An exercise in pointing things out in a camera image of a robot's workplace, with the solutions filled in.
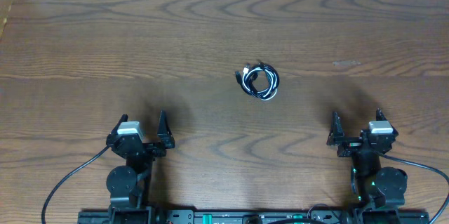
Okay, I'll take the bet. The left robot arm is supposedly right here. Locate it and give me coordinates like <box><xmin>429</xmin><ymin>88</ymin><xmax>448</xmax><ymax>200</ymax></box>
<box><xmin>106</xmin><ymin>111</ymin><xmax>175</xmax><ymax>223</ymax></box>

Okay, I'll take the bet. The black USB cable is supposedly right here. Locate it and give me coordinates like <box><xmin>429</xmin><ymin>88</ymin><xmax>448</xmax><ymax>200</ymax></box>
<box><xmin>234</xmin><ymin>60</ymin><xmax>281</xmax><ymax>99</ymax></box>

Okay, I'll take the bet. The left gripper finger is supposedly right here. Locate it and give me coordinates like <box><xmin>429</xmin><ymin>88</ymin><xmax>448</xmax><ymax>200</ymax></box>
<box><xmin>157</xmin><ymin>110</ymin><xmax>175</xmax><ymax>149</ymax></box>
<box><xmin>111</xmin><ymin>114</ymin><xmax>128</xmax><ymax>136</ymax></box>

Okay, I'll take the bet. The right camera black cable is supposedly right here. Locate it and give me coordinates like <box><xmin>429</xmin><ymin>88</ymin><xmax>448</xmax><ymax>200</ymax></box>
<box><xmin>377</xmin><ymin>152</ymin><xmax>449</xmax><ymax>224</ymax></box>

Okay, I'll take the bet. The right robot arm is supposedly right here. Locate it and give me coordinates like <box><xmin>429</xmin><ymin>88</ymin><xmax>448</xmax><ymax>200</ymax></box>
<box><xmin>326</xmin><ymin>109</ymin><xmax>408</xmax><ymax>223</ymax></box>

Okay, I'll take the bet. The camera black cable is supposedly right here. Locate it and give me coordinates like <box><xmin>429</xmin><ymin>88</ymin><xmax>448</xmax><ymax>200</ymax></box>
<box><xmin>41</xmin><ymin>145</ymin><xmax>112</xmax><ymax>224</ymax></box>
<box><xmin>377</xmin><ymin>152</ymin><xmax>449</xmax><ymax>224</ymax></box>

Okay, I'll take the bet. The left camera black cable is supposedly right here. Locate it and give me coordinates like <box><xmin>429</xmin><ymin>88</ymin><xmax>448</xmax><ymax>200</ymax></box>
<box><xmin>41</xmin><ymin>145</ymin><xmax>112</xmax><ymax>224</ymax></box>

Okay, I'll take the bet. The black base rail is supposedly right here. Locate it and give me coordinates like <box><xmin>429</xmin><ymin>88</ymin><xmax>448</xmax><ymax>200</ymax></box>
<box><xmin>76</xmin><ymin>206</ymin><xmax>429</xmax><ymax>224</ymax></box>

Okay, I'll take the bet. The white USB cable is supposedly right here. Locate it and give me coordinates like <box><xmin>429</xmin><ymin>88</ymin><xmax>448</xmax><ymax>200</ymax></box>
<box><xmin>242</xmin><ymin>65</ymin><xmax>279</xmax><ymax>101</ymax></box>

